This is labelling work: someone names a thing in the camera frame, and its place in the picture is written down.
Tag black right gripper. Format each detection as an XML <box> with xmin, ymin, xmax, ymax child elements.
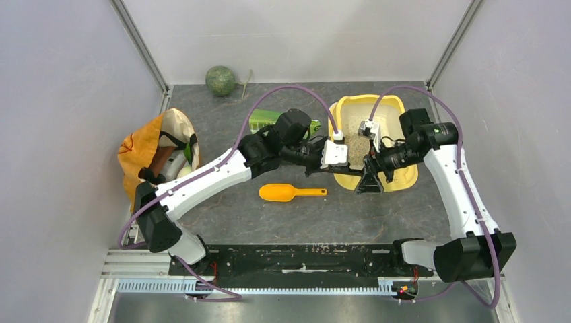
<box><xmin>354</xmin><ymin>137</ymin><xmax>422</xmax><ymax>194</ymax></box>

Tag orange plastic litter scoop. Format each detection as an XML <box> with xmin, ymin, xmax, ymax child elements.
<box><xmin>259</xmin><ymin>183</ymin><xmax>328</xmax><ymax>203</ymax></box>

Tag green cat litter bag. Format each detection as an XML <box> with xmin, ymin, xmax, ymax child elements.
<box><xmin>248</xmin><ymin>109</ymin><xmax>321</xmax><ymax>136</ymax></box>

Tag black bag clip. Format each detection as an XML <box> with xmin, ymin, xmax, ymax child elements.
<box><xmin>324</xmin><ymin>166</ymin><xmax>364</xmax><ymax>177</ymax></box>

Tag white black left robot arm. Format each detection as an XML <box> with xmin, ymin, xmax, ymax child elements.
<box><xmin>134</xmin><ymin>109</ymin><xmax>335</xmax><ymax>275</ymax></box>

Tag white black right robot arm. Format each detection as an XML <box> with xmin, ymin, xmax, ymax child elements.
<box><xmin>355</xmin><ymin>109</ymin><xmax>516</xmax><ymax>283</ymax></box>

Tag grey cat litter pellets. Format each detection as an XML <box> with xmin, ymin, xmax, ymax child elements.
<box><xmin>345</xmin><ymin>133</ymin><xmax>370</xmax><ymax>170</ymax></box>

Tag yellow plastic litter box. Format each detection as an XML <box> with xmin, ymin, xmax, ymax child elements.
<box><xmin>330</xmin><ymin>94</ymin><xmax>419</xmax><ymax>192</ymax></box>

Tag orange fabric bag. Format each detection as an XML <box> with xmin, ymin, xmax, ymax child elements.
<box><xmin>117</xmin><ymin>108</ymin><xmax>200</xmax><ymax>211</ymax></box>

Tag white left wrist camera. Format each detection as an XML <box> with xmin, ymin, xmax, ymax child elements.
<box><xmin>321</xmin><ymin>129</ymin><xmax>349</xmax><ymax>169</ymax></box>

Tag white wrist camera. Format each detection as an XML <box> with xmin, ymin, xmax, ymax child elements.
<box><xmin>358</xmin><ymin>120</ymin><xmax>382</xmax><ymax>152</ymax></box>
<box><xmin>321</xmin><ymin>129</ymin><xmax>349</xmax><ymax>169</ymax></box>

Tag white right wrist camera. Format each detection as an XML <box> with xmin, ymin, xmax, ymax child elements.
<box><xmin>358</xmin><ymin>120</ymin><xmax>382</xmax><ymax>152</ymax></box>

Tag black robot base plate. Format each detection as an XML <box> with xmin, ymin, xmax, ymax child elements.
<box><xmin>189</xmin><ymin>244</ymin><xmax>434</xmax><ymax>277</ymax></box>

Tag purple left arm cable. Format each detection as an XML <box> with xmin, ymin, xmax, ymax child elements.
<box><xmin>116</xmin><ymin>85</ymin><xmax>344</xmax><ymax>303</ymax></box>

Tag grey slotted cable duct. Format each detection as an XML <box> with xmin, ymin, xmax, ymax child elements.
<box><xmin>116</xmin><ymin>278</ymin><xmax>396</xmax><ymax>296</ymax></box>

